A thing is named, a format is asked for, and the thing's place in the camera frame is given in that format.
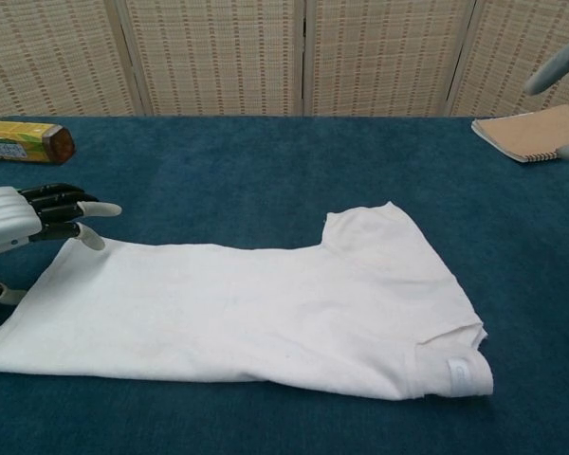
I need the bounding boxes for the tea bottle with yellow label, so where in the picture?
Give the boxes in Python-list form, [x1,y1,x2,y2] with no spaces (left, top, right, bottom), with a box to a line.
[0,120,77,167]

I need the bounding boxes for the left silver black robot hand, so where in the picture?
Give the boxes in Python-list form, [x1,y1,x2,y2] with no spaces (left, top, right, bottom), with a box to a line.
[0,183,123,304]

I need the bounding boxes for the woven bamboo folding screen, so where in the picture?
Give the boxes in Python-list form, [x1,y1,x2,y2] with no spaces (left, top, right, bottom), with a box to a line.
[0,0,569,123]

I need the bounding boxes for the white t-shirt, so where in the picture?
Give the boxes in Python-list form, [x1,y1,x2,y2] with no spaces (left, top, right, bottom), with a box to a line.
[0,200,495,402]

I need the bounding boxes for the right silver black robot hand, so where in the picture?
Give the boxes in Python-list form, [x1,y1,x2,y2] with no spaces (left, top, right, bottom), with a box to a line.
[523,37,569,166]

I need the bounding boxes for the brown spiral notebook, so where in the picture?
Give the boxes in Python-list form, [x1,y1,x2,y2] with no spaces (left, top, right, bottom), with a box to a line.
[470,103,569,165]

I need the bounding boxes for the blue table cloth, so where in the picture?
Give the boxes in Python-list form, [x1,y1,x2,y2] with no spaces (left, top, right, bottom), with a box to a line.
[0,113,569,455]

